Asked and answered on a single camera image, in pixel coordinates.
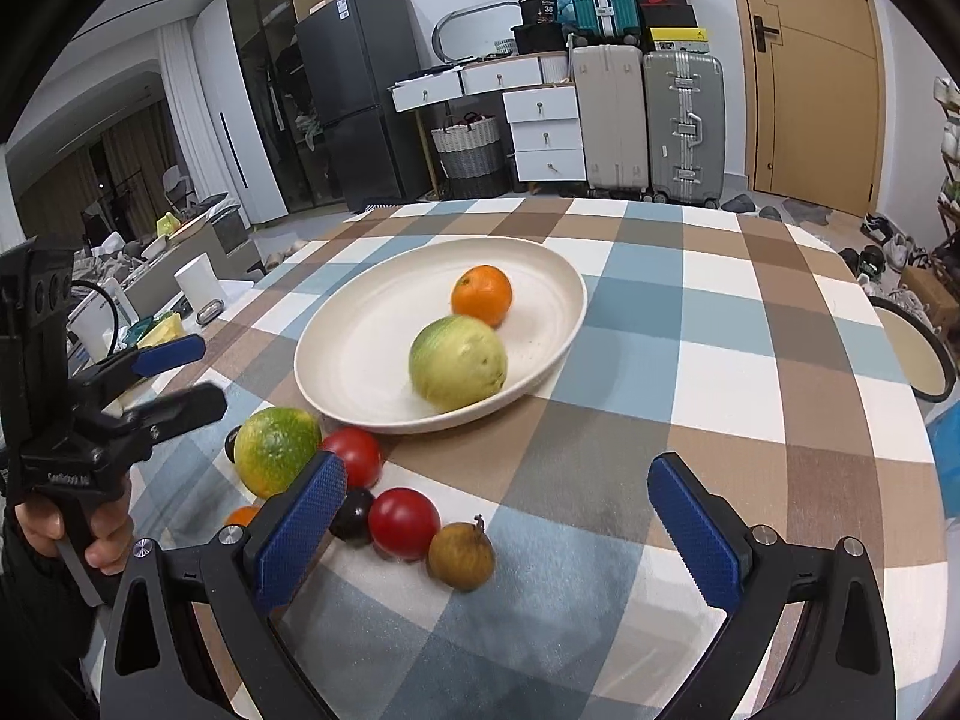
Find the brown curtain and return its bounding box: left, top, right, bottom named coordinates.
left=15, top=101, right=181, bottom=241

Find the checked tablecloth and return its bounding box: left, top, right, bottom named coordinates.
left=82, top=197, right=942, bottom=720

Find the grey wicker basket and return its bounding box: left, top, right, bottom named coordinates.
left=430, top=112, right=512, bottom=200

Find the red tomato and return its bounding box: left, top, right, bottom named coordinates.
left=321, top=427, right=383, bottom=490
left=367, top=487, right=442, bottom=562

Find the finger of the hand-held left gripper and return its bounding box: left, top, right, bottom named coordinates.
left=69, top=334, right=207, bottom=402
left=100, top=382, right=228, bottom=466

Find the brown passion fruit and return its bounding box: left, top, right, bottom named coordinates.
left=427, top=516, right=496, bottom=592

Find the dark glass wardrobe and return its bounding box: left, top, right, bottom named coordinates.
left=225, top=0, right=346, bottom=226

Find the brown cardboard box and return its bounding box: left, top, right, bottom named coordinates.
left=900, top=266, right=959, bottom=327

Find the wooden door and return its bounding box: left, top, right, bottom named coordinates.
left=731, top=0, right=882, bottom=218

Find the grey low cabinet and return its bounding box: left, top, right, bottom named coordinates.
left=169, top=199, right=252, bottom=278

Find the small orange mandarin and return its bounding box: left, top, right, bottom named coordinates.
left=451, top=265, right=513, bottom=328

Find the yellow-green guava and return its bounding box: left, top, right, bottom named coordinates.
left=409, top=316, right=509, bottom=414

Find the white desk with drawers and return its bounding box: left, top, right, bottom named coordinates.
left=388, top=52, right=545, bottom=200

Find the person's left forearm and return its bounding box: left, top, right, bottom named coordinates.
left=0, top=510, right=113, bottom=720

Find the white curtain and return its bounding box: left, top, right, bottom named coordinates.
left=156, top=19, right=226, bottom=203

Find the white tall cabinet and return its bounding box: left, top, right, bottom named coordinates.
left=196, top=0, right=290, bottom=226

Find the dark grey fridge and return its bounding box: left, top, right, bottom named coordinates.
left=294, top=0, right=434, bottom=212

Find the round stool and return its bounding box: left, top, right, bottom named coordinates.
left=870, top=295, right=959, bottom=400

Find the oval metal-framed mirror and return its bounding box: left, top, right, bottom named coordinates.
left=433, top=3, right=526, bottom=65

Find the yellow and black shoe box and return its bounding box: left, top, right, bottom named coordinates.
left=649, top=28, right=712, bottom=53

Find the person's left hand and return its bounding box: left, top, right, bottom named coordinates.
left=15, top=472, right=136, bottom=576

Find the black round container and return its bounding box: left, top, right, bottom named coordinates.
left=512, top=22, right=565, bottom=55

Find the white cylinder device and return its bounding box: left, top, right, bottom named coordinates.
left=175, top=255, right=224, bottom=323

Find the black cable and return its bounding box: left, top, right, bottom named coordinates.
left=70, top=280, right=122, bottom=355

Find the pile of shoes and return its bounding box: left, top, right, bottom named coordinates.
left=838, top=214, right=938, bottom=331

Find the green and orange citrus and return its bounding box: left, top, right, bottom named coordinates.
left=234, top=407, right=323, bottom=500

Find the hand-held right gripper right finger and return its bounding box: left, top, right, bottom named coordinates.
left=649, top=452, right=897, bottom=720

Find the wooden shoe rack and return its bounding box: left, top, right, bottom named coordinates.
left=930, top=75, right=960, bottom=256

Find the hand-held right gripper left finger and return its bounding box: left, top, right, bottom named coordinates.
left=97, top=450, right=347, bottom=720

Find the white drawer cabinet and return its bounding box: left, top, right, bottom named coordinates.
left=502, top=84, right=587, bottom=182

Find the cream round plate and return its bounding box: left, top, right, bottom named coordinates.
left=294, top=238, right=587, bottom=434

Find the plain black shoe box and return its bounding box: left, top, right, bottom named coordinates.
left=641, top=6, right=698, bottom=31

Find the office chair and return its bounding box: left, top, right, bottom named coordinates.
left=161, top=165, right=200, bottom=215

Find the silver suitcase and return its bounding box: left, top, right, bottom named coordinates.
left=643, top=51, right=726, bottom=207

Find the beige suitcase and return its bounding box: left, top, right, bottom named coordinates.
left=571, top=45, right=650, bottom=200

